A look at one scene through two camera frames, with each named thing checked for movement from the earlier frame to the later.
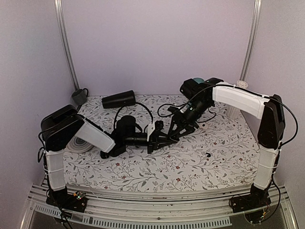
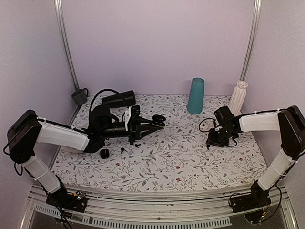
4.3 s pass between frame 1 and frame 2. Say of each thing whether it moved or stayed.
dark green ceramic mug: stayed
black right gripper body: moved
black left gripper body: moved
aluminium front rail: stayed
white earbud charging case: moved
